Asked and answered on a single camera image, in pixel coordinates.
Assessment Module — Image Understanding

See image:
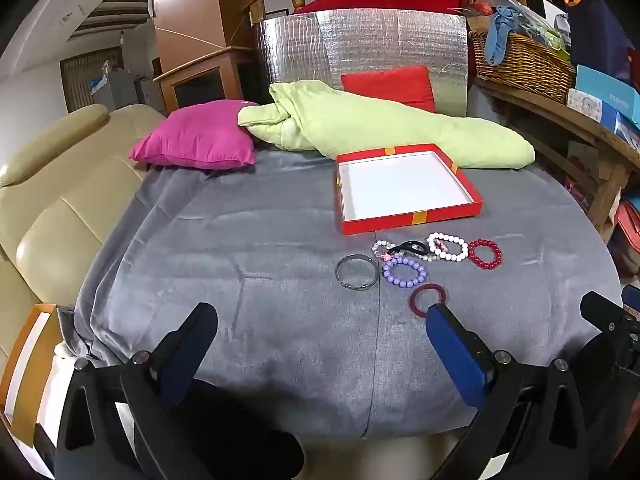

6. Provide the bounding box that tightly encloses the grey blanket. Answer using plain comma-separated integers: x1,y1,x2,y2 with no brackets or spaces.
75,149,624,442

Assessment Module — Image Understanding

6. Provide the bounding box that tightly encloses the wicker basket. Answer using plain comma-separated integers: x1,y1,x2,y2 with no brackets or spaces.
468,30,577,105

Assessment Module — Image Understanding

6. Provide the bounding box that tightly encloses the white bead bracelet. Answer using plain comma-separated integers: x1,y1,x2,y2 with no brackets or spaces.
426,231,469,263

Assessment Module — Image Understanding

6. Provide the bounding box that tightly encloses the pink striped clear bead bracelet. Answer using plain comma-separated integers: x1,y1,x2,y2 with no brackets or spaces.
420,240,449,262

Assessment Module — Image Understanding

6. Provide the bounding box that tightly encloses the window grille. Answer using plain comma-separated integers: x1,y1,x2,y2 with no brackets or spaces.
60,46,126,112

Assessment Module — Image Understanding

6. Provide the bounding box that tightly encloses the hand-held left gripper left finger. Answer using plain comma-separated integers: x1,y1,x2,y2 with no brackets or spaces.
54,302,219,480

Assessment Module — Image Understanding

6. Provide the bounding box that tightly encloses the black hair band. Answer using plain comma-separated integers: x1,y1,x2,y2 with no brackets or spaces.
387,241,429,257

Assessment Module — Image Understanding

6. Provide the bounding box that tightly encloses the wooden shelf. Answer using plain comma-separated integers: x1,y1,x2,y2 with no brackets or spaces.
472,77,640,242

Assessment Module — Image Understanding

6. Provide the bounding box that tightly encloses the magenta pillow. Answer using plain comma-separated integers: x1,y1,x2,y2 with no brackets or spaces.
129,99,261,170

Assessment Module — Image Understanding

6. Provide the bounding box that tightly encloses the red bead bracelet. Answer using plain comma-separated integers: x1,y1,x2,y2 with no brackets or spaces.
468,239,503,270

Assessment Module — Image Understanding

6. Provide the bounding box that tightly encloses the blue cardboard box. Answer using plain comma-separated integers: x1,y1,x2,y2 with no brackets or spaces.
575,64,640,127

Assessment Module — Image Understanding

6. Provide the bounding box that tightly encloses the silver insulation panel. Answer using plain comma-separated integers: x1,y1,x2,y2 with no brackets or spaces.
252,8,469,117

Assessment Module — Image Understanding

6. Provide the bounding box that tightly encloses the red shallow box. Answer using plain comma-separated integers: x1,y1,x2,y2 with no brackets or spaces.
335,143,484,236

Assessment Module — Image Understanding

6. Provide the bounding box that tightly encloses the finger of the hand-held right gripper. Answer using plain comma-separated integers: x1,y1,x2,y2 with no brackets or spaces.
621,284,640,317
580,290,640,377

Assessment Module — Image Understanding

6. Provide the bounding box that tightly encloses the dark red ring bangle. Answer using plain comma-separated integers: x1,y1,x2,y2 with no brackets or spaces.
409,283,449,319

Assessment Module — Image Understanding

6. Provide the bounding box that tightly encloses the navy bag with orange handles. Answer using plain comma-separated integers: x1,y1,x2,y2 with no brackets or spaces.
565,0,637,81

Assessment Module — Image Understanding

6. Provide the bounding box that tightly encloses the wooden cabinet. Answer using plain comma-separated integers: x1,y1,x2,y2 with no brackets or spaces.
152,46,258,114

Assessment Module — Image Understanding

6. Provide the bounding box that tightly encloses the beige leather sofa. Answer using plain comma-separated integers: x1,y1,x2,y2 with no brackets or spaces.
0,104,168,361

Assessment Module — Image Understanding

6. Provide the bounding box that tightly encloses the pink bag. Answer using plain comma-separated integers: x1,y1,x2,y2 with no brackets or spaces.
614,200,640,277

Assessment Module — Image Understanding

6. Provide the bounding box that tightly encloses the light green quilt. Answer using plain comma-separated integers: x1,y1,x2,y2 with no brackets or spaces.
237,80,537,171

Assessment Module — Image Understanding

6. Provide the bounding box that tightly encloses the pearly bracelet with pink flower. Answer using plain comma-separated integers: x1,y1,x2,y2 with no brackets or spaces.
371,240,401,263

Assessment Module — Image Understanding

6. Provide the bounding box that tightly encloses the orange wooden frame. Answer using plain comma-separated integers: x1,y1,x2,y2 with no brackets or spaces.
0,302,62,442

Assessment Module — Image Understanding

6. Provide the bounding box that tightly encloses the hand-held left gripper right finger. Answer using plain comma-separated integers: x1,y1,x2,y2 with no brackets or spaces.
427,303,589,480

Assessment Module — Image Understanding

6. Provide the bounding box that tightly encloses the silver metal bangle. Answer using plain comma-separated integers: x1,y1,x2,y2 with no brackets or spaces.
334,254,379,294

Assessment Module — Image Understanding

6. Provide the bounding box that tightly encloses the purple bead bracelet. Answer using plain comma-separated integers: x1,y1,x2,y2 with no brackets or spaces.
381,256,429,291

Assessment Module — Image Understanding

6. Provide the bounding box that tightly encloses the white patterned box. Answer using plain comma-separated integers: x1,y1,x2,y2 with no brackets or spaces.
566,88,621,124

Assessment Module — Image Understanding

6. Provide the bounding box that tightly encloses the blue cloth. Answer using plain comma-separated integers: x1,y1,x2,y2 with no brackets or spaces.
482,6,524,66

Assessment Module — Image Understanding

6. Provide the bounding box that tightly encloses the red pillow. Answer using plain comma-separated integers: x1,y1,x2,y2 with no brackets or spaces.
340,65,437,113

